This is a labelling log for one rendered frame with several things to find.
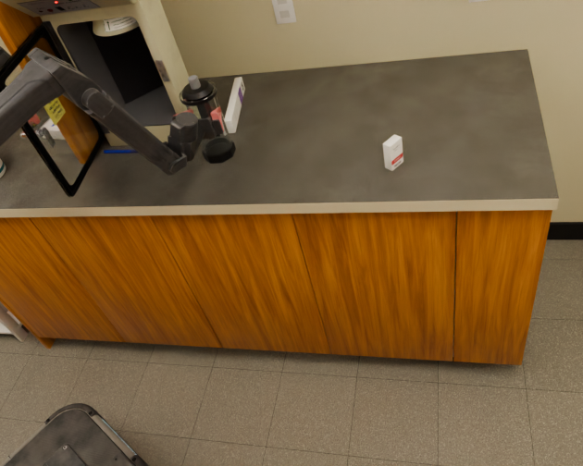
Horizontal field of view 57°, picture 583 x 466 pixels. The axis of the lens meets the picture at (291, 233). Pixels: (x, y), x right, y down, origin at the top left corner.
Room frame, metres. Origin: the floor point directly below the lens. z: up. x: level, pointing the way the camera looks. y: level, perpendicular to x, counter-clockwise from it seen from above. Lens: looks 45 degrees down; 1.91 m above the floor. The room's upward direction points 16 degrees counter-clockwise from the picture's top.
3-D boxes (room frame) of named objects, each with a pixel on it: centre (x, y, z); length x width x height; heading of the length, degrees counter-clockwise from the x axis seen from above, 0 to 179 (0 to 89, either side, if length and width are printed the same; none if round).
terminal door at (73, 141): (1.47, 0.55, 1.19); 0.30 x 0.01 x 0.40; 163
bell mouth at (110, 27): (1.65, 0.31, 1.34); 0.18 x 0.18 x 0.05
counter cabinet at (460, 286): (1.56, 0.18, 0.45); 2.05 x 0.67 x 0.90; 68
